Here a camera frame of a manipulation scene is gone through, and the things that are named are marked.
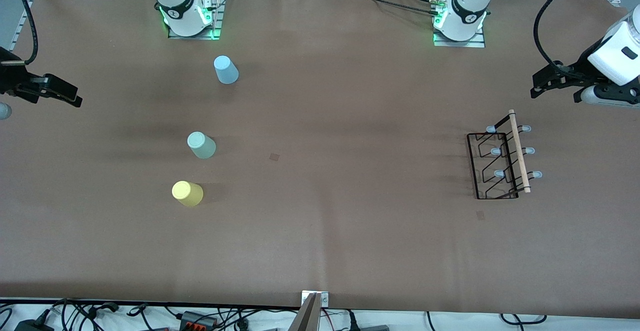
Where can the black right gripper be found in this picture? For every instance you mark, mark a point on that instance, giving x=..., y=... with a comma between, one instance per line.
x=11, y=78

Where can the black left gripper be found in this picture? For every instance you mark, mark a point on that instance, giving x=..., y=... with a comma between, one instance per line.
x=579, y=69

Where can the mint green plastic cup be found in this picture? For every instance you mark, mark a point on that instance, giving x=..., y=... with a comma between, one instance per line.
x=202, y=146

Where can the yellow plastic cup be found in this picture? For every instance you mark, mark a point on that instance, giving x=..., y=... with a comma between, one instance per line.
x=187, y=193

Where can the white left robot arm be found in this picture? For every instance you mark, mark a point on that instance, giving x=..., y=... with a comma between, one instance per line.
x=467, y=6

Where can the light blue plastic cup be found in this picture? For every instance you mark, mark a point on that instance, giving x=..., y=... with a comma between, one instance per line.
x=226, y=71

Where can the black power adapter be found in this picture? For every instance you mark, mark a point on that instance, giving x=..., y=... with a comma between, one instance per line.
x=32, y=326

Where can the grey orange connector box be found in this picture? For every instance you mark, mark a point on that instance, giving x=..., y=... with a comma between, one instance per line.
x=197, y=320

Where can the brown table cover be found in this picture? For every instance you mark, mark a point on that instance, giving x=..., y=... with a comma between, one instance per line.
x=320, y=231

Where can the perforated metal edge rail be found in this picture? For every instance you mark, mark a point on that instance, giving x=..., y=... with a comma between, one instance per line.
x=20, y=26

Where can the aluminium camera mount profile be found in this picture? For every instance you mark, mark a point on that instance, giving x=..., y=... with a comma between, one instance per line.
x=307, y=316

